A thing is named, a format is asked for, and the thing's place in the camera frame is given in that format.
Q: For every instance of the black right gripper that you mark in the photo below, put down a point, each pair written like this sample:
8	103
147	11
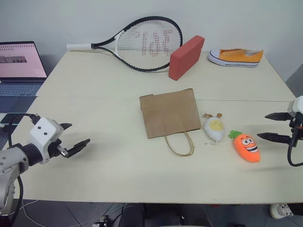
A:
297	123

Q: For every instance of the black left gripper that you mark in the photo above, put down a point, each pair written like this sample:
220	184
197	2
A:
56	147

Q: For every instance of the orange carrot plush toy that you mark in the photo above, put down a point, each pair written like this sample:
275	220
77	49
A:
247	149

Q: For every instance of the white egg plush toy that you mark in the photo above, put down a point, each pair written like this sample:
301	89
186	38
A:
214	130

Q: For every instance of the brown paper bag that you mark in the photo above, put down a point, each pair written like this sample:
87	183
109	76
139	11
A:
170	113

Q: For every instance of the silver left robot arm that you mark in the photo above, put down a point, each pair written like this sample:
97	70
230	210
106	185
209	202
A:
9	160

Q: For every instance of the orange canvas sneaker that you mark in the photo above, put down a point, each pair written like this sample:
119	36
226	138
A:
236	57

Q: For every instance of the white rounded device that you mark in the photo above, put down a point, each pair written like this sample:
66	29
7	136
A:
280	211

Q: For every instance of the black and white tennis racket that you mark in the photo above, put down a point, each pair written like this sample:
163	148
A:
78	46

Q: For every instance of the open laptop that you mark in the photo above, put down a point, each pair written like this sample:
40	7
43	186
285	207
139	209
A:
19	63

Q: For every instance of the red brick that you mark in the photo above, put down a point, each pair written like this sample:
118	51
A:
184	59

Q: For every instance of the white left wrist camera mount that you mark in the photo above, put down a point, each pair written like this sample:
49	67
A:
45	130

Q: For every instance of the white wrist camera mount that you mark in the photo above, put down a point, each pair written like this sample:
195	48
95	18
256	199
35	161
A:
45	130
297	105

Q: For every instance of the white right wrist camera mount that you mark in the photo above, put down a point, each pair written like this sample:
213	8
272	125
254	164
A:
297	105

